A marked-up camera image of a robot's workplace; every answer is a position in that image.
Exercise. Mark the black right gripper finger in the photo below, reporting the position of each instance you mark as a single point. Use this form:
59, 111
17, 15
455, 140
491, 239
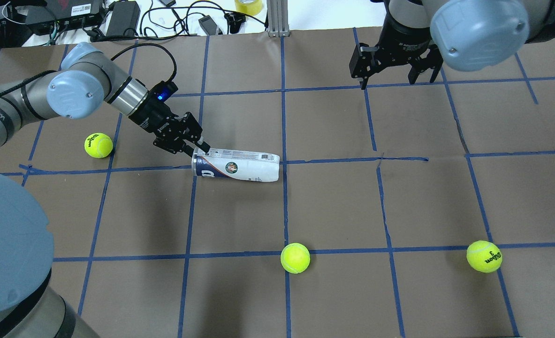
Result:
432, 61
363, 63

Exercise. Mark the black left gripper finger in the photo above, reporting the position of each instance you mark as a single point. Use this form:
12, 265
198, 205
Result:
175, 145
190, 132

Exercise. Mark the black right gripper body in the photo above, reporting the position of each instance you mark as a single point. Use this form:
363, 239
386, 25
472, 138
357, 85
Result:
403, 36

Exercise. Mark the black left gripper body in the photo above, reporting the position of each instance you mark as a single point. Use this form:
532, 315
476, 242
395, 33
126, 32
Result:
151, 115

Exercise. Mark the clear tennis ball can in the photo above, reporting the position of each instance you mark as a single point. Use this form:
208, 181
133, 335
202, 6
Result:
235, 164

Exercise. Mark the tennis ball front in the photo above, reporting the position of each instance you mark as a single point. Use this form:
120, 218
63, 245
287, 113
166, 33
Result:
98, 145

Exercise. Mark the tennis ball near base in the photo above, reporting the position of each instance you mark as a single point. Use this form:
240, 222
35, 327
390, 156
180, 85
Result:
295, 258

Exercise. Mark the tennis ball centre back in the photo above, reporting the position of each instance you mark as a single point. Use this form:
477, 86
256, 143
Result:
484, 256

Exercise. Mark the black power adapter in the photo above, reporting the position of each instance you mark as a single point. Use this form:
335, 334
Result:
123, 19

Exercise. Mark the yellow tape roll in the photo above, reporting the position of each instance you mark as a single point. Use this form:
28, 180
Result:
249, 7

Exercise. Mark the aluminium frame post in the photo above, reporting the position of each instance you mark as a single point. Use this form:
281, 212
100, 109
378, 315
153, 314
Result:
277, 18

